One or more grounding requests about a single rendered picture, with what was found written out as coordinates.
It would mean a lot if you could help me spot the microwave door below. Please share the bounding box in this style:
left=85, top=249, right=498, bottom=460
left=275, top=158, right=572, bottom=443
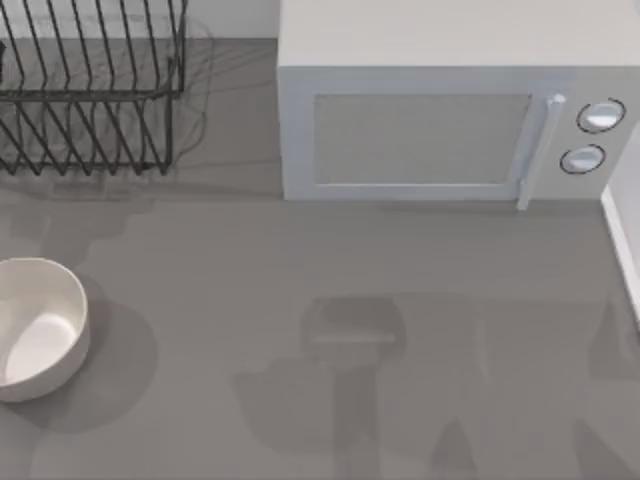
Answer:
left=277, top=65, right=556, bottom=202

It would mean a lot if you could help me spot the pale microwave oven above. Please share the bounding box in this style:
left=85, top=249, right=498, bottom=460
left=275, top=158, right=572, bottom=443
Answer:
left=276, top=0, right=640, bottom=211

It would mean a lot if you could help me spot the small microwave knob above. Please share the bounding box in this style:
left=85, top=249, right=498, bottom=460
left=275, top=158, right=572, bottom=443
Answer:
left=559, top=144, right=607, bottom=175

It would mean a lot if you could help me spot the white bowl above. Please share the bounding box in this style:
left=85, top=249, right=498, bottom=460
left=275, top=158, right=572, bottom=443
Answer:
left=0, top=257, right=92, bottom=404

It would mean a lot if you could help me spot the large microwave knob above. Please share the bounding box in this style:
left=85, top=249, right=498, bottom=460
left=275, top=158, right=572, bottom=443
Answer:
left=576, top=97, right=627, bottom=134

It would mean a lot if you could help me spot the microwave door handle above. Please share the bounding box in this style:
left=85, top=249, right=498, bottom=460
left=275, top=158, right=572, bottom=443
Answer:
left=516, top=91, right=568, bottom=212

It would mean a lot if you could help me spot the black wire dish rack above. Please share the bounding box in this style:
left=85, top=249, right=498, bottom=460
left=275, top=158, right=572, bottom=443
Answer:
left=0, top=0, right=190, bottom=177

